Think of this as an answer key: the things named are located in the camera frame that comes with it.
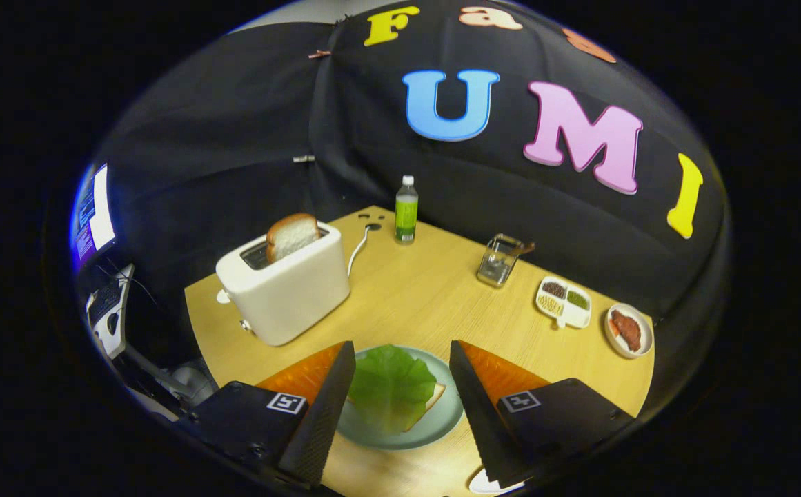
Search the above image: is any white leaf-shaped plate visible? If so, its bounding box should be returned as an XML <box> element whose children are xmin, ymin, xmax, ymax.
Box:
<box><xmin>469</xmin><ymin>468</ymin><xmax>525</xmax><ymax>495</ymax></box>

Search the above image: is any white and black device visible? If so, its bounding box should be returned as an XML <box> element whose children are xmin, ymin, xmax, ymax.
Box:
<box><xmin>86</xmin><ymin>264</ymin><xmax>135</xmax><ymax>360</ymax></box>

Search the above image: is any grey metal stand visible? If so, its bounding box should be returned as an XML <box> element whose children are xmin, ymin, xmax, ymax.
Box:
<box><xmin>124</xmin><ymin>345</ymin><xmax>218</xmax><ymax>408</ymax></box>

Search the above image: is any computer monitor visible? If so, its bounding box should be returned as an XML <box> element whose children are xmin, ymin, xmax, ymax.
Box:
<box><xmin>70</xmin><ymin>164</ymin><xmax>117</xmax><ymax>262</ymax></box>

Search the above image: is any green label plastic bottle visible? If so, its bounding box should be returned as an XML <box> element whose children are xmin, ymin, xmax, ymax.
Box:
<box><xmin>395</xmin><ymin>175</ymin><xmax>419</xmax><ymax>246</ymax></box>

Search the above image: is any white toaster cable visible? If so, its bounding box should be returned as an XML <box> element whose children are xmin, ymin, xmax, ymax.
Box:
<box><xmin>347</xmin><ymin>224</ymin><xmax>373</xmax><ymax>278</ymax></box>

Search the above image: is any metal wire utensil holder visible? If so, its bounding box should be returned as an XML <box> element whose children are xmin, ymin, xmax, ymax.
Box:
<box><xmin>477</xmin><ymin>233</ymin><xmax>525</xmax><ymax>288</ymax></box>

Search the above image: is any white divided dish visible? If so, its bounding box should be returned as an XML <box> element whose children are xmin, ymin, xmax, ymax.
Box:
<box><xmin>535</xmin><ymin>276</ymin><xmax>593</xmax><ymax>330</ymax></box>

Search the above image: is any red meat slice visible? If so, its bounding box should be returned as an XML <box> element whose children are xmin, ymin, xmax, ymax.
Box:
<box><xmin>611</xmin><ymin>309</ymin><xmax>642</xmax><ymax>353</ymax></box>

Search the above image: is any black backdrop cloth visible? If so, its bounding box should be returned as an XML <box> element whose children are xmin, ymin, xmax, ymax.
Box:
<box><xmin>72</xmin><ymin>0</ymin><xmax>733</xmax><ymax>422</ymax></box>

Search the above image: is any green lettuce leaf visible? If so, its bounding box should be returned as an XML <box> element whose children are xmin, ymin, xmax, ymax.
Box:
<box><xmin>348</xmin><ymin>344</ymin><xmax>438</xmax><ymax>434</ymax></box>

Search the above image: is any white toaster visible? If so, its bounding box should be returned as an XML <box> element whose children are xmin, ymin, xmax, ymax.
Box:
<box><xmin>215</xmin><ymin>220</ymin><xmax>351</xmax><ymax>347</ymax></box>

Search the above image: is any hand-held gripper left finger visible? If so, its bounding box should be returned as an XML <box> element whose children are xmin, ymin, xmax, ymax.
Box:
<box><xmin>178</xmin><ymin>340</ymin><xmax>357</xmax><ymax>489</ymax></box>

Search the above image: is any white bread slice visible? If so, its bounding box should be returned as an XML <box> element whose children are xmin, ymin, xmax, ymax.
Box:
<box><xmin>266</xmin><ymin>213</ymin><xmax>322</xmax><ymax>264</ymax></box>
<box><xmin>345</xmin><ymin>383</ymin><xmax>446</xmax><ymax>434</ymax></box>

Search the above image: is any pale green round plate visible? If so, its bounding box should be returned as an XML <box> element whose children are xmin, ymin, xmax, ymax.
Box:
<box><xmin>337</xmin><ymin>344</ymin><xmax>465</xmax><ymax>451</ymax></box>

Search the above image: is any white oval meat plate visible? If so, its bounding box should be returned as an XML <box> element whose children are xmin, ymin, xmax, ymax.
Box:
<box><xmin>604</xmin><ymin>303</ymin><xmax>655</xmax><ymax>360</ymax></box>

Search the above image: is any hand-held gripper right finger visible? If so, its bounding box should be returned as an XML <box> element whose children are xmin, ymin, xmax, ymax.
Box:
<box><xmin>448</xmin><ymin>339</ymin><xmax>637</xmax><ymax>489</ymax></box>

